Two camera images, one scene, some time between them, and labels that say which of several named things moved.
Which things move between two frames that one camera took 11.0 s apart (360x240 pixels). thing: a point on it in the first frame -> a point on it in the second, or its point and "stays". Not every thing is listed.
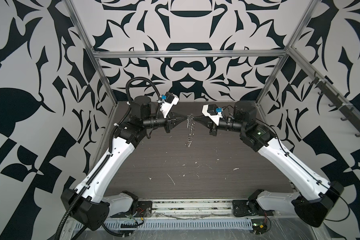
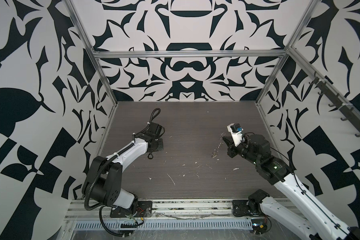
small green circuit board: x=259 y=225 stays
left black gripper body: x=167 y=122 -> x=159 y=145
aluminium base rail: x=192 y=207 stays
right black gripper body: x=215 y=128 -> x=241 y=150
